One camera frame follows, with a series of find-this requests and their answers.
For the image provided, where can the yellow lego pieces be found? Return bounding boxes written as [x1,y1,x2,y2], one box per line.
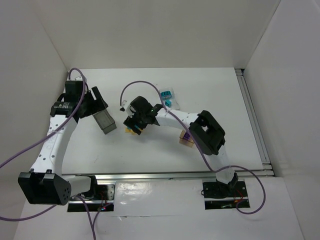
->
[124,127,138,135]

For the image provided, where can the small teal lego brick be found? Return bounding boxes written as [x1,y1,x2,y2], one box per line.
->
[165,100,172,107]

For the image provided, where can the purple rounded printed lego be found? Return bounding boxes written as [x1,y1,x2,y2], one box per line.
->
[182,132,191,141]

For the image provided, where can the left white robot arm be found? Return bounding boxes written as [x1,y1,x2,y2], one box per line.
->
[18,77,116,206]

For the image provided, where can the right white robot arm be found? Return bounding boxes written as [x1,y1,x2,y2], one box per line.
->
[120,96,238,191]

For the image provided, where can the clear plastic container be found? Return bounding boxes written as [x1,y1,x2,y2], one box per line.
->
[159,87,180,110]

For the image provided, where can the grey translucent container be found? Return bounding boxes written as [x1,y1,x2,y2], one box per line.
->
[93,109,117,135]

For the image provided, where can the amber translucent container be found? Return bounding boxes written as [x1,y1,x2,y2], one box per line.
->
[179,130,195,148]

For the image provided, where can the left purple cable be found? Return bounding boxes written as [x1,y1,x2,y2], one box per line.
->
[0,67,106,240]

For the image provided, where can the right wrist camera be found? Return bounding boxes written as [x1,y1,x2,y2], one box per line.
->
[120,100,136,118]

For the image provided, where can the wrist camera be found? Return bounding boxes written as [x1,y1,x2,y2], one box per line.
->
[73,76,87,86]
[120,100,136,118]

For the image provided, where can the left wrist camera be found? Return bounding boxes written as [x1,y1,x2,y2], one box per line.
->
[73,76,87,86]

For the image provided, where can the aluminium rail front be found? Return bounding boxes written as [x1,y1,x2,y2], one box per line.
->
[58,170,226,181]

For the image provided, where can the aluminium rail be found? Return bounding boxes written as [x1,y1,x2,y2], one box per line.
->
[58,170,226,181]
[234,68,275,176]

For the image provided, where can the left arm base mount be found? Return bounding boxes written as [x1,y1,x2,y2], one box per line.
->
[67,182,116,213]

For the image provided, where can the aluminium rail right side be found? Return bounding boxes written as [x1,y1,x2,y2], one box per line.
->
[234,68,275,176]

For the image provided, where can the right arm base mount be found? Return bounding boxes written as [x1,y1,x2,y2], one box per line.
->
[200,181,250,210]

